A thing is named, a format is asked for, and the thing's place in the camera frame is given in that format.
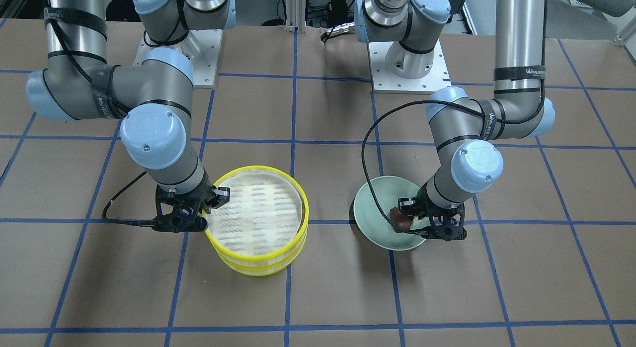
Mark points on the dark red bun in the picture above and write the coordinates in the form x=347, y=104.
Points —
x=402, y=223

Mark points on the white steamed bun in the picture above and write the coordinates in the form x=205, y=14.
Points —
x=416, y=223

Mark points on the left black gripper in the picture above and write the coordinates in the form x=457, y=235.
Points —
x=424, y=204

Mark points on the aluminium frame post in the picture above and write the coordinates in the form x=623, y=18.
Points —
x=295, y=16

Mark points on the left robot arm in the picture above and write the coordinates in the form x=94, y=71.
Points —
x=462, y=128

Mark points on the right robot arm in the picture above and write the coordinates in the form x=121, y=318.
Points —
x=152, y=99

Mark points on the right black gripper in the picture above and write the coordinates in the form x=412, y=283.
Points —
x=220, y=195

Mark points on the yellow steamer layer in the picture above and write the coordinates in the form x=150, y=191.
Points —
x=266, y=265
x=266, y=210

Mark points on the light green plate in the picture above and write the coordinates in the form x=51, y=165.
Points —
x=387, y=188

